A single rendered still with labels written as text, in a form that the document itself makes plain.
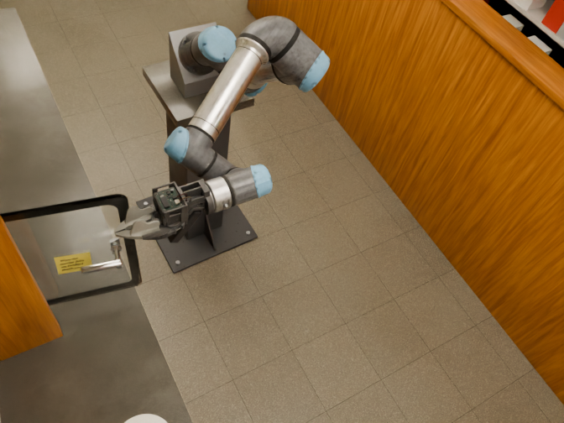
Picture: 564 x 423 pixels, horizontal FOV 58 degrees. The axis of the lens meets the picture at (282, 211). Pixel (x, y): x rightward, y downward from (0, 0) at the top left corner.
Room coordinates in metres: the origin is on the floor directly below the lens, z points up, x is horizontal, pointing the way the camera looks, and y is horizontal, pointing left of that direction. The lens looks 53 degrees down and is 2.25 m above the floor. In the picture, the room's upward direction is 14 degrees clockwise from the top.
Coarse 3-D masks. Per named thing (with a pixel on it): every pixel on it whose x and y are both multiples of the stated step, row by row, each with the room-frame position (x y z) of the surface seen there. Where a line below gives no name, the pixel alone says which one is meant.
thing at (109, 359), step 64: (0, 64) 1.32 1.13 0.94; (0, 128) 1.02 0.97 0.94; (64, 128) 1.09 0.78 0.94; (0, 192) 0.79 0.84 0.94; (64, 192) 0.84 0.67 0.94; (64, 320) 0.46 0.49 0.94; (128, 320) 0.50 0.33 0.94; (0, 384) 0.27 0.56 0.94; (64, 384) 0.30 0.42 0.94; (128, 384) 0.34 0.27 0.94
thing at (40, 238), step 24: (24, 216) 0.48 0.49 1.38; (48, 216) 0.50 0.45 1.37; (72, 216) 0.53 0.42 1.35; (96, 216) 0.55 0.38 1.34; (120, 216) 0.57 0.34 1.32; (24, 240) 0.47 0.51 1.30; (48, 240) 0.50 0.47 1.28; (72, 240) 0.52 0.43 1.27; (96, 240) 0.54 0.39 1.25; (120, 240) 0.57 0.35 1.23; (48, 264) 0.48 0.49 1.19; (48, 288) 0.47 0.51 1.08; (72, 288) 0.50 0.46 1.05; (96, 288) 0.53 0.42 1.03; (120, 288) 0.55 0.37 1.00
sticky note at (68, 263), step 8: (64, 256) 0.50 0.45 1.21; (72, 256) 0.51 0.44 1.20; (80, 256) 0.52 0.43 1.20; (88, 256) 0.53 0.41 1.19; (56, 264) 0.49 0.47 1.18; (64, 264) 0.50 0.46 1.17; (72, 264) 0.51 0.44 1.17; (80, 264) 0.52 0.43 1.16; (88, 264) 0.53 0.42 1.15; (64, 272) 0.50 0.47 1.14
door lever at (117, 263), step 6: (114, 246) 0.56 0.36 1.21; (120, 246) 0.56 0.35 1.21; (114, 252) 0.55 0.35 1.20; (120, 258) 0.53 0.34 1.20; (96, 264) 0.50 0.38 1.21; (102, 264) 0.51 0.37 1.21; (108, 264) 0.51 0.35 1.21; (114, 264) 0.51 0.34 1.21; (120, 264) 0.52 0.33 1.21; (84, 270) 0.48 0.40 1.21; (90, 270) 0.49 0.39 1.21; (96, 270) 0.49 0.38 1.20; (102, 270) 0.50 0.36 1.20
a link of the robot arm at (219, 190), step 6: (210, 180) 0.69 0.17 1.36; (216, 180) 0.69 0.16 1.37; (222, 180) 0.70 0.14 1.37; (210, 186) 0.67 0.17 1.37; (216, 186) 0.68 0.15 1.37; (222, 186) 0.68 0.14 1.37; (210, 192) 0.66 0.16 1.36; (216, 192) 0.66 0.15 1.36; (222, 192) 0.67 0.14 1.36; (228, 192) 0.68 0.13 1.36; (216, 198) 0.65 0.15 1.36; (222, 198) 0.66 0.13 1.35; (228, 198) 0.67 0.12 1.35; (216, 204) 0.65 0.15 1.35; (222, 204) 0.65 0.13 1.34; (228, 204) 0.67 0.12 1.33; (216, 210) 0.64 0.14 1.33
